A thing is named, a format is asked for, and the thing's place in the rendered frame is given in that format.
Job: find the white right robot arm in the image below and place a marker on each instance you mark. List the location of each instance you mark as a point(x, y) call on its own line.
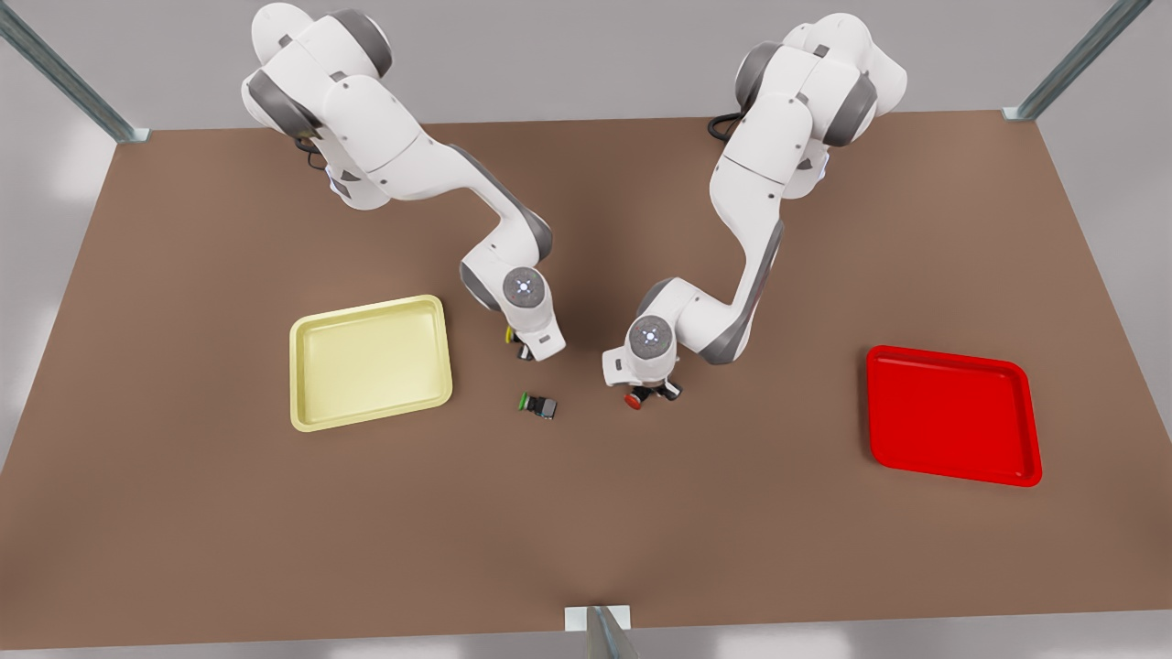
point(394, 146)

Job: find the green button switch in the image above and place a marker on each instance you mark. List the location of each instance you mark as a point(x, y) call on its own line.
point(539, 405)

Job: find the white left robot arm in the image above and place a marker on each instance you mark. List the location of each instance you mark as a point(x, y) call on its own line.
point(778, 137)

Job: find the red tray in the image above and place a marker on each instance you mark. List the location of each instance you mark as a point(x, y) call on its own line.
point(952, 416)

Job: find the silver frame post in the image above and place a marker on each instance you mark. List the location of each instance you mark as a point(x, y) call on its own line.
point(64, 78)
point(600, 630)
point(1076, 59)

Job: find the pale yellow tray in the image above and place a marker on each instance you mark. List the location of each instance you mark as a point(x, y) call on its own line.
point(371, 363)

